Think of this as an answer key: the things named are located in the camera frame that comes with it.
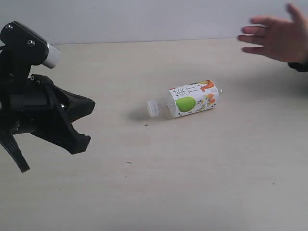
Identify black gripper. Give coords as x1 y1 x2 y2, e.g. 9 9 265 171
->
0 45 95 173

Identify black sleeved forearm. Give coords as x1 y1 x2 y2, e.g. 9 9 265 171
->
287 61 308 73

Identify green pear tea bottle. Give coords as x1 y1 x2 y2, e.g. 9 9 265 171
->
146 79 222 118

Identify person's open hand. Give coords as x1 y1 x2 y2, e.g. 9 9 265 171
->
237 3 308 64

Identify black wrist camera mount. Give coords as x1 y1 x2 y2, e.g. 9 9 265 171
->
0 21 61 69

